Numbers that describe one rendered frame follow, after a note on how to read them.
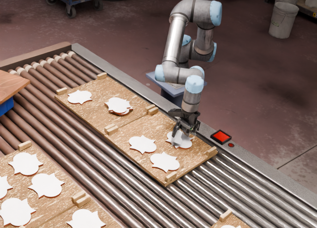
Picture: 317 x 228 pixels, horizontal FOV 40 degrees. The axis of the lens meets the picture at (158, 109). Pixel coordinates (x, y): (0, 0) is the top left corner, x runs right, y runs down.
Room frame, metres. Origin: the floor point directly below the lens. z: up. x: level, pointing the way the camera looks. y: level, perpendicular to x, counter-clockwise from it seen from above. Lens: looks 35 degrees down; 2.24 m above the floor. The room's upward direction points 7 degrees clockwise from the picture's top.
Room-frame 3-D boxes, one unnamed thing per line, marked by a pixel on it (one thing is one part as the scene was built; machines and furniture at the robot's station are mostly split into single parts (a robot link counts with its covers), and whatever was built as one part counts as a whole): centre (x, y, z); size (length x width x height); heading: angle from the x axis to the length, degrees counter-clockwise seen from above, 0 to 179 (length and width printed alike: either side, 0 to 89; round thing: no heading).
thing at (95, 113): (1.86, 0.28, 0.93); 0.41 x 0.35 x 0.02; 49
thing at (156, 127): (1.59, -0.03, 0.93); 0.41 x 0.35 x 0.02; 48
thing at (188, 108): (1.60, -0.14, 1.16); 0.08 x 0.08 x 0.05
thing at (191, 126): (1.60, -0.14, 1.08); 0.09 x 0.08 x 0.12; 48
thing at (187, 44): (2.31, -0.09, 1.08); 0.13 x 0.12 x 0.14; 84
